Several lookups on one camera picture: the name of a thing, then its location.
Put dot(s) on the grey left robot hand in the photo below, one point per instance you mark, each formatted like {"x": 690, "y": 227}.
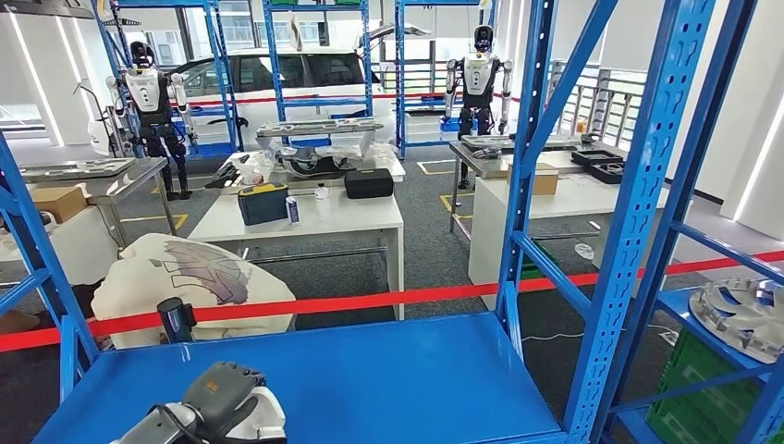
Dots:
{"x": 214, "y": 389}

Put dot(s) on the white curved plastic part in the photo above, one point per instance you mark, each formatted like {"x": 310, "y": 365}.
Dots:
{"x": 269, "y": 416}

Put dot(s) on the steel workbench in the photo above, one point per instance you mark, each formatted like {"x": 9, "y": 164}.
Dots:
{"x": 482, "y": 162}
{"x": 127, "y": 179}

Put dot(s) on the black curved car part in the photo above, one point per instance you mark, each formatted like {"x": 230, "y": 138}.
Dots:
{"x": 311, "y": 165}

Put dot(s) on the person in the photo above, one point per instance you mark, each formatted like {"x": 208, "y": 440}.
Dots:
{"x": 141, "y": 288}

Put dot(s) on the red barrier tape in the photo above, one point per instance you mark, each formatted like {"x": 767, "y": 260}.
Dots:
{"x": 367, "y": 301}

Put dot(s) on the blue storage rack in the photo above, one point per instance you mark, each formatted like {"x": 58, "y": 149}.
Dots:
{"x": 398, "y": 380}
{"x": 209, "y": 149}
{"x": 323, "y": 100}
{"x": 398, "y": 75}
{"x": 674, "y": 306}

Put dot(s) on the white desk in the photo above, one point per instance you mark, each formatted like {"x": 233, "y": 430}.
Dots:
{"x": 90, "y": 247}

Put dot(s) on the black yellow tool case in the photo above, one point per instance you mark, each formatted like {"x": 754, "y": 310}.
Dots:
{"x": 263, "y": 204}

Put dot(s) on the blue white spray can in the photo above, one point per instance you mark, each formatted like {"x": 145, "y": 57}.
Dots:
{"x": 293, "y": 211}

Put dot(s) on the white table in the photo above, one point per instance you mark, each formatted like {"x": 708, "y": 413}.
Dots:
{"x": 569, "y": 195}
{"x": 343, "y": 214}

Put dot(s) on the small clear bottle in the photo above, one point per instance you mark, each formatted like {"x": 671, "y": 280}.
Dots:
{"x": 322, "y": 192}

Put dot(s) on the clear plastic bag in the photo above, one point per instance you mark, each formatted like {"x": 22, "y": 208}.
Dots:
{"x": 256, "y": 167}

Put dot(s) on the brown cardboard box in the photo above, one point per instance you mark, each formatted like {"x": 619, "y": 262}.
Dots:
{"x": 547, "y": 181}
{"x": 59, "y": 203}

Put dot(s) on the black hard case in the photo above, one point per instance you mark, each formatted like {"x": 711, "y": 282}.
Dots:
{"x": 369, "y": 182}

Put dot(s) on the long grey moulded panel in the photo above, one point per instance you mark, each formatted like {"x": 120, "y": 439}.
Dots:
{"x": 317, "y": 127}

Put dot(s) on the white car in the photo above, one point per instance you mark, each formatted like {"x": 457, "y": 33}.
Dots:
{"x": 252, "y": 108}

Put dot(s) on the white black humanoid robot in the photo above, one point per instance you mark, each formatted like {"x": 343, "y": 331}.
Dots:
{"x": 478, "y": 75}
{"x": 146, "y": 92}

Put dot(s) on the green plastic crate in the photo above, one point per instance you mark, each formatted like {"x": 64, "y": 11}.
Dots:
{"x": 539, "y": 263}
{"x": 704, "y": 409}

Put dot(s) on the blue plastic bin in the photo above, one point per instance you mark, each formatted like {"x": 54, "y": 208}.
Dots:
{"x": 449, "y": 127}

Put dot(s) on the black plastic tray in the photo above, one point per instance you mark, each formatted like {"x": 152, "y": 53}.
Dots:
{"x": 607, "y": 173}
{"x": 596, "y": 156}

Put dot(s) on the white metal railing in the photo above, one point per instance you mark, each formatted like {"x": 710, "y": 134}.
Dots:
{"x": 605, "y": 100}

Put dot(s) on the round silver metal casting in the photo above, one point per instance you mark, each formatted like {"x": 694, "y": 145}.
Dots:
{"x": 740, "y": 321}

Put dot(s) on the black wrist bracket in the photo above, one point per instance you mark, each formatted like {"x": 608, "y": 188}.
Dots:
{"x": 230, "y": 432}

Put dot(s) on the black barrier post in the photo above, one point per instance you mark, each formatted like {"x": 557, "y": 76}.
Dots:
{"x": 176, "y": 318}

